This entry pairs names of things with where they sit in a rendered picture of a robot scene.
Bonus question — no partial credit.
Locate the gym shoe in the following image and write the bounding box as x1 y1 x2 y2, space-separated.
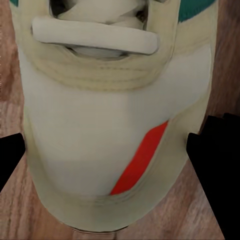
9 0 219 233

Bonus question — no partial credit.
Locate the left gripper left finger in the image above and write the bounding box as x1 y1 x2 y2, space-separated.
0 133 26 192

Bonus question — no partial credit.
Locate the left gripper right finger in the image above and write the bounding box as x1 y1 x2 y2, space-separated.
186 133 240 240

